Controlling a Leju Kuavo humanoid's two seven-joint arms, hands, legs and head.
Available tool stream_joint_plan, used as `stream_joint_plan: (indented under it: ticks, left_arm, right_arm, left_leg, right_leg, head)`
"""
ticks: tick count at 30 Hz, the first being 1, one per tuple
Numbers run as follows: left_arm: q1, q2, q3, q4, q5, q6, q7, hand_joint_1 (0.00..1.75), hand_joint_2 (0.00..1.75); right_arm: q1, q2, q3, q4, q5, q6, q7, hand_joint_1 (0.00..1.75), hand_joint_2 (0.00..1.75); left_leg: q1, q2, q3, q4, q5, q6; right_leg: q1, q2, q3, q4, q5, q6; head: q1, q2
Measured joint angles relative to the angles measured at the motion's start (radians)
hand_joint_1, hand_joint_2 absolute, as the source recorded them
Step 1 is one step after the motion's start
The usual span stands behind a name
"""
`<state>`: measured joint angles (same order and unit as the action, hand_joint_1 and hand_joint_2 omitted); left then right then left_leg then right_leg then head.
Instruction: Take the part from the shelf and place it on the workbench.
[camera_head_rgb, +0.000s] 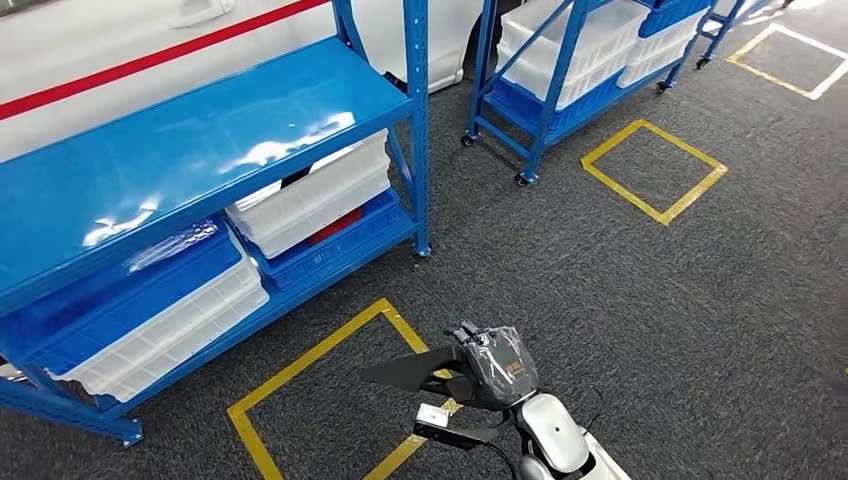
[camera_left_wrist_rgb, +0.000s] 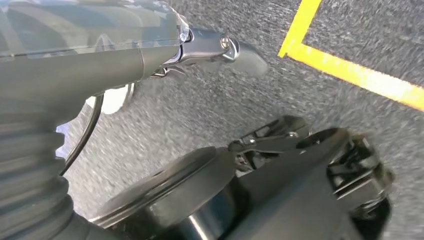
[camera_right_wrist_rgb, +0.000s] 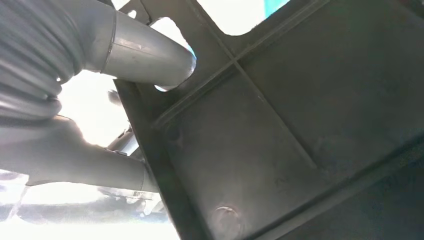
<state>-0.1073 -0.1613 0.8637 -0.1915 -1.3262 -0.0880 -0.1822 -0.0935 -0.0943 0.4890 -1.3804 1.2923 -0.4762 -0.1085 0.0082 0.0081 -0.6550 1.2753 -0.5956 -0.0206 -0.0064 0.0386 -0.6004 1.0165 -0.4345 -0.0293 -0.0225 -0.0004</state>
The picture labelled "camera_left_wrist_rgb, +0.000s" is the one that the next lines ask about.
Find black round joint housing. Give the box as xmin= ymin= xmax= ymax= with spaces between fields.
xmin=88 ymin=146 xmax=248 ymax=240

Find yellow floor tape square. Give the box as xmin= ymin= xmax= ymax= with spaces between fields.
xmin=278 ymin=0 xmax=424 ymax=112

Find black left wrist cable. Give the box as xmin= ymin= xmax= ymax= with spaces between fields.
xmin=59 ymin=93 xmax=105 ymax=176

